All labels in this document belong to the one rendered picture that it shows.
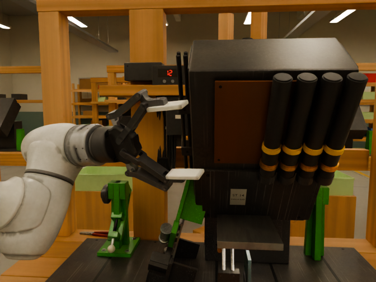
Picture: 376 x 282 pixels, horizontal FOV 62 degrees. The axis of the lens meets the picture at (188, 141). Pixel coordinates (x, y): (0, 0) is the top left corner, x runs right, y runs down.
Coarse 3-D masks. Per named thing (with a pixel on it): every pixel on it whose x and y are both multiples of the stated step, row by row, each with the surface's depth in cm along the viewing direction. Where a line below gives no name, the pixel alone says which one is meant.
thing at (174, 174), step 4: (168, 172) 61; (172, 172) 60; (176, 172) 60; (180, 172) 60; (184, 172) 59; (188, 172) 59; (192, 172) 59; (196, 172) 58; (200, 172) 58; (168, 176) 60; (172, 176) 59; (176, 176) 59; (180, 176) 58; (184, 176) 58; (188, 176) 58; (192, 176) 57; (196, 176) 57; (200, 176) 58
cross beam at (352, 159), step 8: (176, 152) 141; (344, 152) 135; (352, 152) 134; (360, 152) 134; (368, 152) 134; (176, 160) 141; (344, 160) 135; (352, 160) 135; (360, 160) 134; (368, 160) 134; (344, 168) 135; (352, 168) 135; (360, 168) 135
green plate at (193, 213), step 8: (192, 184) 96; (184, 192) 95; (192, 192) 96; (184, 200) 95; (192, 200) 96; (184, 208) 97; (192, 208) 96; (200, 208) 96; (176, 216) 96; (184, 216) 97; (192, 216) 97; (200, 216) 96
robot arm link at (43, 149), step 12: (36, 132) 68; (48, 132) 66; (60, 132) 66; (24, 144) 69; (36, 144) 66; (48, 144) 65; (60, 144) 64; (24, 156) 70; (36, 156) 65; (48, 156) 64; (60, 156) 65; (36, 168) 63; (48, 168) 64; (60, 168) 65; (72, 168) 67; (72, 180) 67
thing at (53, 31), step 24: (48, 24) 130; (144, 24) 127; (48, 48) 131; (144, 48) 128; (48, 72) 133; (48, 96) 134; (48, 120) 135; (144, 120) 131; (144, 144) 133; (72, 192) 144; (144, 192) 135; (72, 216) 144; (144, 216) 136
